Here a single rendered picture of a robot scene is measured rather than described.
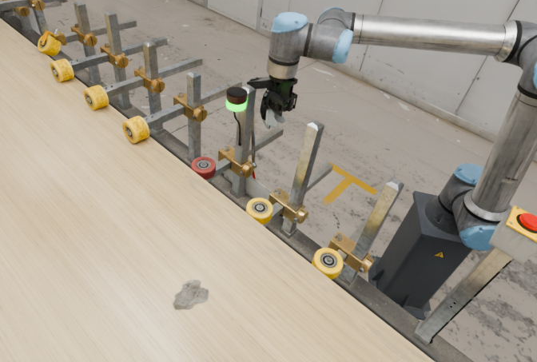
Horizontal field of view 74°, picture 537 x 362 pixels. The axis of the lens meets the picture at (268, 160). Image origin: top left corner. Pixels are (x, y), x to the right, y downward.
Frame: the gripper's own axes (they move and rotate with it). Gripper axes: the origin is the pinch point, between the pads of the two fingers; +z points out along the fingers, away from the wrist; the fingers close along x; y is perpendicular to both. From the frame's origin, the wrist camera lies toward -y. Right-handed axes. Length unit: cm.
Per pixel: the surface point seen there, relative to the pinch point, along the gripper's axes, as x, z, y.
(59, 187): -59, 11, -27
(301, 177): -9.6, 2.4, 22.4
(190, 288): -53, 10, 24
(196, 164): -23.3, 10.5, -9.1
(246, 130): -8.6, -0.5, -1.6
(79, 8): -9, -7, -102
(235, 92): -13.2, -15.6, -3.5
